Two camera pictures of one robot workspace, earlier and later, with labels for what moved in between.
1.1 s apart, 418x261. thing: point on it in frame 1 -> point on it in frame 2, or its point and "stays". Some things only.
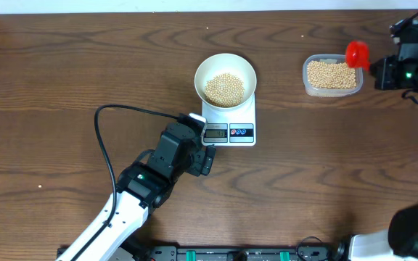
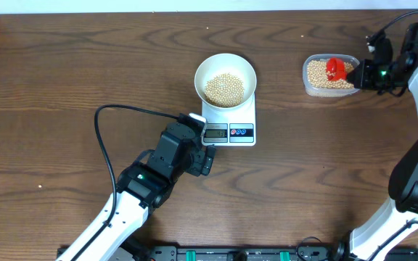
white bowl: (225, 81) stays
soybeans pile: (335, 75) stays
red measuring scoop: (358, 55) -> (336, 69)
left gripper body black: (199, 162) stays
